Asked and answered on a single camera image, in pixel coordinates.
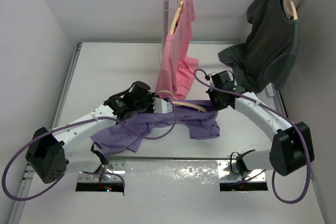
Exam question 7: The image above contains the purple t shirt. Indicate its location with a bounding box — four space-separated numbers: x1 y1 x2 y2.
90 100 220 155

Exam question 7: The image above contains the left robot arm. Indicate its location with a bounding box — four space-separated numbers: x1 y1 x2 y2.
26 81 162 184

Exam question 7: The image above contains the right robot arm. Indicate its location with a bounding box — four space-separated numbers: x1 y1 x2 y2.
206 70 314 176

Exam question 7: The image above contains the dark grey t shirt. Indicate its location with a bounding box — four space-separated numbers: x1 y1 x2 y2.
218 0 299 93

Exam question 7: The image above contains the pink t shirt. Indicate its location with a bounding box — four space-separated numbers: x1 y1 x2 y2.
155 0 198 100

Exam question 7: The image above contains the wooden hanger under pink shirt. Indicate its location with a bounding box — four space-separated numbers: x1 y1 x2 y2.
168 0 184 35

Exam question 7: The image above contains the white foreground board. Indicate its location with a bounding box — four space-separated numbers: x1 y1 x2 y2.
20 162 324 223

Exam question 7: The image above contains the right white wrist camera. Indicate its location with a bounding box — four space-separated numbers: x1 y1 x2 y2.
208 72 218 77

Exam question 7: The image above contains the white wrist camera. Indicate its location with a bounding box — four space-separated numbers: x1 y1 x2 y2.
208 72 218 77
153 97 173 114

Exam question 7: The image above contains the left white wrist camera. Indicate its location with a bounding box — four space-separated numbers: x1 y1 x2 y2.
153 97 173 114

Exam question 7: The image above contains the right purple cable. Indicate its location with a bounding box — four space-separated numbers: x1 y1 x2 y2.
193 69 312 204

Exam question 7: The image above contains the purple cable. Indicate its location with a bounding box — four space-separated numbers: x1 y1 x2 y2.
1 99 177 201
193 69 312 204

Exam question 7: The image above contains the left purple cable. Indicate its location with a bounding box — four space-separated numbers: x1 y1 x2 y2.
1 99 177 201

